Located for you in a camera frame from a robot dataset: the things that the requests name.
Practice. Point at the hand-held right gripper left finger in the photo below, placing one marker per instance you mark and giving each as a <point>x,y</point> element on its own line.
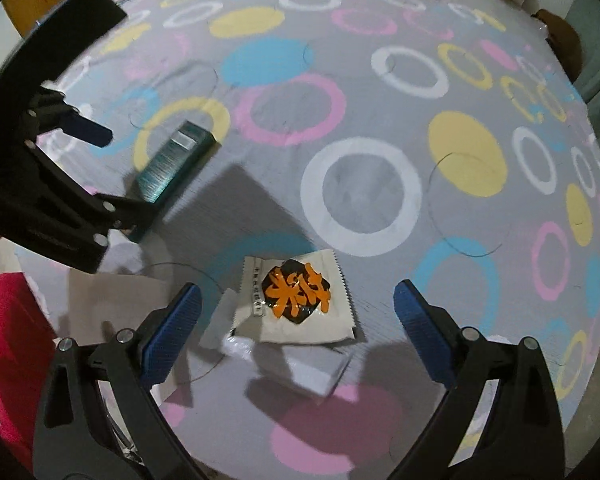
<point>172,327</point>

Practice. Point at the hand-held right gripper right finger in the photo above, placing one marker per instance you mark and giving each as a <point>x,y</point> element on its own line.
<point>425,332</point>

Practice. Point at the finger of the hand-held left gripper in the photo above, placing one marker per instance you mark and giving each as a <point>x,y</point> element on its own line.
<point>92,132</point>
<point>125,212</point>

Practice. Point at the dark green box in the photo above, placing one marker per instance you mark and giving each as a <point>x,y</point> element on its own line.
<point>172,165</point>

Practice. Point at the white snack packet orange print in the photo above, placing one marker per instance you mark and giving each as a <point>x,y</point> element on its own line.
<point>297,302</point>

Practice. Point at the white open box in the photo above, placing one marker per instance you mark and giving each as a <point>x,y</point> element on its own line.
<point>120,305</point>

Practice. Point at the red cloth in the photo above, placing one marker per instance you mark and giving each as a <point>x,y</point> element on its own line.
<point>15,360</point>

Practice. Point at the bed with circle-print sheet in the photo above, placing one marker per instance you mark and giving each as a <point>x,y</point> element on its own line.
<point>365,110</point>

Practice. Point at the brown chair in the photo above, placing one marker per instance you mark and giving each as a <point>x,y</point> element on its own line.
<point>560,35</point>

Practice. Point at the green curtain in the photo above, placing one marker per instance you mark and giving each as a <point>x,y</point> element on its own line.
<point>592,25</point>

